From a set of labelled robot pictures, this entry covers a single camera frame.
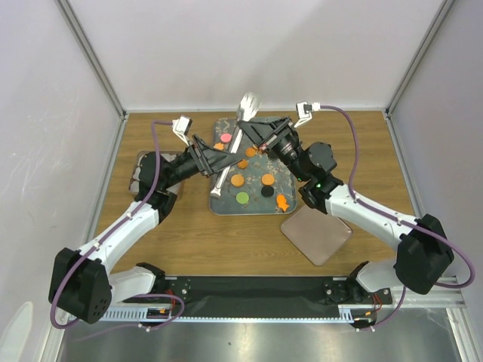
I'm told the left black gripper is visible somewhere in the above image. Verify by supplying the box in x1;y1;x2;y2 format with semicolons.
162;135;241;190

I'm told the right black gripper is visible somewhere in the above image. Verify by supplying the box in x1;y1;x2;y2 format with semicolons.
237;116;309;183

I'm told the small orange flower cookie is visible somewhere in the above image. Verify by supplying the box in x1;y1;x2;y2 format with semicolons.
237;159;248;169

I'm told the orange round cookie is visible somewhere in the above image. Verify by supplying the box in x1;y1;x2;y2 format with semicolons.
230;174;245;188
261;173;275;186

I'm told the clear box with paper cups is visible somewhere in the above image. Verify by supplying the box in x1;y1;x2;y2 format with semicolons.
128;150;184;197

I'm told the brown translucent box lid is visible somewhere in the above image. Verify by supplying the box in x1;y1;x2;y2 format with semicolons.
280;206;353;266

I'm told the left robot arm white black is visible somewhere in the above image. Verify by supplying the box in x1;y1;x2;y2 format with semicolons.
48;137;242;330

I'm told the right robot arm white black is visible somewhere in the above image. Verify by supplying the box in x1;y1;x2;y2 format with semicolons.
237;117;454;303

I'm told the pink round cookie left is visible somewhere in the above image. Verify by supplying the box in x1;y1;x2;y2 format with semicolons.
220;133;232;143

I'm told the orange flower cookie centre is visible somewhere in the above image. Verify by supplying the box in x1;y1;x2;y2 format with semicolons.
245;148;257;158

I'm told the green round cookie bottom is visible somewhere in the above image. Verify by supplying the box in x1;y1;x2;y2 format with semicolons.
235;192;250;204

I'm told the floral patterned metal tray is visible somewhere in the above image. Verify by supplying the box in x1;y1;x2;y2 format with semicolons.
208;136;297;216

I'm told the black round cookie bottom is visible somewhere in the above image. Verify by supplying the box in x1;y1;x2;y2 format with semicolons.
260;186;275;198

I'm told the orange fish cookie bottom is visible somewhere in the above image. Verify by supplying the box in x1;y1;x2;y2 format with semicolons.
276;194;290;212

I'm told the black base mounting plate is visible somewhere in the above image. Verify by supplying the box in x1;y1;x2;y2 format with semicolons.
122;275;393;320

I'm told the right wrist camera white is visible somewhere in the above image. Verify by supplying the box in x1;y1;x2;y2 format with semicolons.
294;102;321;128

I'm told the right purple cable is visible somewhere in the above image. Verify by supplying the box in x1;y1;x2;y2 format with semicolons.
318;105;475;333

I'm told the purple cable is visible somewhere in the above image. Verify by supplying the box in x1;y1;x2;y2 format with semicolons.
318;105;475;333
51;119;186;331

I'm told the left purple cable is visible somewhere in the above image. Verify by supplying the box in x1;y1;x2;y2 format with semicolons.
51;119;186;331

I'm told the aluminium frame rail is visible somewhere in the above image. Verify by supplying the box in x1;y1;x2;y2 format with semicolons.
52;275;483;325

